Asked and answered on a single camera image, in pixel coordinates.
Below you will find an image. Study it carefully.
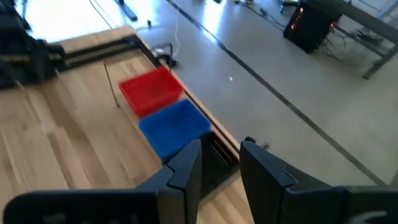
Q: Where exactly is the black cable bundle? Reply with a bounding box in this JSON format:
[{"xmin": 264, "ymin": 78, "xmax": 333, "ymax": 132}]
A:
[{"xmin": 320, "ymin": 26, "xmax": 383, "ymax": 68}]

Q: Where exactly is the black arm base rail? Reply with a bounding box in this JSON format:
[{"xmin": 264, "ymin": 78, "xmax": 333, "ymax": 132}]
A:
[{"xmin": 60, "ymin": 34, "xmax": 162, "ymax": 71}]

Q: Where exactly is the blue plastic basket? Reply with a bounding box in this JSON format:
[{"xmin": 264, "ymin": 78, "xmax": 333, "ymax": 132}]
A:
[{"xmin": 138, "ymin": 98, "xmax": 212, "ymax": 161}]

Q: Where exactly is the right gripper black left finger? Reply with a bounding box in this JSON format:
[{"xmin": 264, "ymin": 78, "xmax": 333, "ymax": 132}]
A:
[{"xmin": 2, "ymin": 139, "xmax": 203, "ymax": 224}]

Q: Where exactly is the black clamp mount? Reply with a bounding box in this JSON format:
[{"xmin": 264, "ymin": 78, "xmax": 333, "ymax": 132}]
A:
[{"xmin": 152, "ymin": 42, "xmax": 180, "ymax": 68}]

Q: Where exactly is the black floor cable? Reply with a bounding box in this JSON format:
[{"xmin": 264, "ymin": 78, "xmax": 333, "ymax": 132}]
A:
[
  {"xmin": 88, "ymin": 0, "xmax": 114, "ymax": 29},
  {"xmin": 236, "ymin": 0, "xmax": 287, "ymax": 29}
]

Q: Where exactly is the grey metal desk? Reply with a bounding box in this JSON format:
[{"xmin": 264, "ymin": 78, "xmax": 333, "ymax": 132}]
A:
[{"xmin": 303, "ymin": 0, "xmax": 398, "ymax": 80}]

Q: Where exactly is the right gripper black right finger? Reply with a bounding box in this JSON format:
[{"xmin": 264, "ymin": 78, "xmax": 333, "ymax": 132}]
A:
[{"xmin": 239, "ymin": 136, "xmax": 398, "ymax": 224}]

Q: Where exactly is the black plastic basket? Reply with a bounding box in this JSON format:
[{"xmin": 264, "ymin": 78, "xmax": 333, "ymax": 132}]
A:
[{"xmin": 198, "ymin": 131, "xmax": 241, "ymax": 200}]

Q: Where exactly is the red plastic basket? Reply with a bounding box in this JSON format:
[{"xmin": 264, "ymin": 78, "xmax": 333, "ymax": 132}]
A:
[{"xmin": 118, "ymin": 65, "xmax": 185, "ymax": 118}]

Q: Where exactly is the white cable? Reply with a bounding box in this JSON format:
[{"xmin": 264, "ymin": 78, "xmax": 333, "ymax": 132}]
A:
[{"xmin": 172, "ymin": 18, "xmax": 181, "ymax": 58}]

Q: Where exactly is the black desk foot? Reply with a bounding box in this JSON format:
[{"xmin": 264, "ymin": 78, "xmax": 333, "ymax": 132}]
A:
[{"xmin": 113, "ymin": 0, "xmax": 139, "ymax": 22}]

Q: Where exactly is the black computer tower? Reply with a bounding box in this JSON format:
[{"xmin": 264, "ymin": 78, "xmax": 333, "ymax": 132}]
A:
[{"xmin": 282, "ymin": 2, "xmax": 343, "ymax": 54}]

